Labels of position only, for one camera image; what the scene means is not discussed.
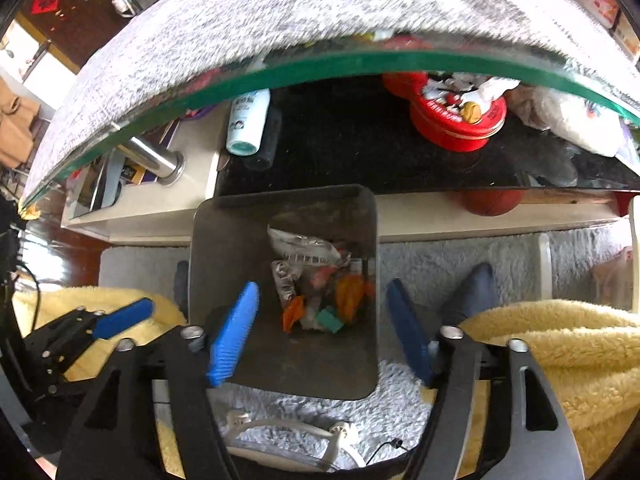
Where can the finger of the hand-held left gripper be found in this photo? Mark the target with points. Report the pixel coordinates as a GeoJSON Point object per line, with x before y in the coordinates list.
{"type": "Point", "coordinates": [122, 317]}
{"type": "Point", "coordinates": [65, 367]}

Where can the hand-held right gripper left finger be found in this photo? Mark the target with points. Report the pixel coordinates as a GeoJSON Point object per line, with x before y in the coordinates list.
{"type": "Point", "coordinates": [232, 335]}

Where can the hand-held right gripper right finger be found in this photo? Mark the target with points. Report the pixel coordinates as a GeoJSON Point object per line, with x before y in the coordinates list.
{"type": "Point", "coordinates": [407, 330]}

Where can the orange foil wrapper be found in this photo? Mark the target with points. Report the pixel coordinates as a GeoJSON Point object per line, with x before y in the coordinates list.
{"type": "Point", "coordinates": [350, 295]}
{"type": "Point", "coordinates": [295, 312]}

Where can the silver blister pack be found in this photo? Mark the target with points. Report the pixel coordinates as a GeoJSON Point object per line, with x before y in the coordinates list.
{"type": "Point", "coordinates": [284, 280]}

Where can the teal small box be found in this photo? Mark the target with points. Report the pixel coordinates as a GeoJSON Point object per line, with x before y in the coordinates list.
{"type": "Point", "coordinates": [330, 321]}

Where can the dark grey waste bin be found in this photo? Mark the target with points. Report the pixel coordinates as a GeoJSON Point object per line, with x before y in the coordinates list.
{"type": "Point", "coordinates": [235, 240]}

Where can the clear plastic wrapper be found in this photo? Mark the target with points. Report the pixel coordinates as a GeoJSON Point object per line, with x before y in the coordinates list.
{"type": "Point", "coordinates": [305, 247]}

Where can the person's left foot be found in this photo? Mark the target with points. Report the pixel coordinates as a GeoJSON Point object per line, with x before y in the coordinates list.
{"type": "Point", "coordinates": [181, 285]}

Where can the person's foot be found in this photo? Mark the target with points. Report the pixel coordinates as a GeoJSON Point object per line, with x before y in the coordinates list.
{"type": "Point", "coordinates": [181, 285]}
{"type": "Point", "coordinates": [472, 292]}

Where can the grey shaggy rug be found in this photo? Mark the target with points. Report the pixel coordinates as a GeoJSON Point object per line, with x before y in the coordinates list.
{"type": "Point", "coordinates": [400, 260]}

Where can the person's right foot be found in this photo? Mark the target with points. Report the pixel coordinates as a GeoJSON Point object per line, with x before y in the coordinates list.
{"type": "Point", "coordinates": [472, 292]}

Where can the white chair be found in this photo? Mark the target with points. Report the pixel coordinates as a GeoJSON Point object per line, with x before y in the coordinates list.
{"type": "Point", "coordinates": [545, 270]}

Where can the orange basketball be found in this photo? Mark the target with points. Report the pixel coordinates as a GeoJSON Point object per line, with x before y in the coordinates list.
{"type": "Point", "coordinates": [492, 202]}

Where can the metal table leg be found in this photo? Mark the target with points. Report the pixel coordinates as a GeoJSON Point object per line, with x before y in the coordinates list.
{"type": "Point", "coordinates": [155, 160]}

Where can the red cartoon tin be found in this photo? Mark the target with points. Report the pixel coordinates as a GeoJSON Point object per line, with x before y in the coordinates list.
{"type": "Point", "coordinates": [450, 125]}

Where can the white bottle teal cap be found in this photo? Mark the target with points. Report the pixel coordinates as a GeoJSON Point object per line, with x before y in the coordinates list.
{"type": "Point", "coordinates": [245, 120]}

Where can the brown hanging coat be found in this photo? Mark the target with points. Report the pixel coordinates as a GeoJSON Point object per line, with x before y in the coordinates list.
{"type": "Point", "coordinates": [15, 120]}

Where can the white plastic bag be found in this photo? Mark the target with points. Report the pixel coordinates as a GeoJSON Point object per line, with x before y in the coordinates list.
{"type": "Point", "coordinates": [575, 120]}

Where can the brown wooden door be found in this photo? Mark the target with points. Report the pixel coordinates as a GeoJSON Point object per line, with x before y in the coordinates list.
{"type": "Point", "coordinates": [90, 25]}

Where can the pink white toy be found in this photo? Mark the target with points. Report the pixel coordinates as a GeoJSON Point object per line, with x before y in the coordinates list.
{"type": "Point", "coordinates": [121, 2]}

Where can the grey woven table mat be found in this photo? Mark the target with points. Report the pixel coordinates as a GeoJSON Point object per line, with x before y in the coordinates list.
{"type": "Point", "coordinates": [250, 10]}

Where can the red diamond door sign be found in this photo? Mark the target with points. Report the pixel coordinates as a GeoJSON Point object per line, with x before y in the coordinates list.
{"type": "Point", "coordinates": [46, 1]}

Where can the white plastic frame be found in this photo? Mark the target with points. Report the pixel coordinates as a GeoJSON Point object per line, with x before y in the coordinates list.
{"type": "Point", "coordinates": [280, 422]}

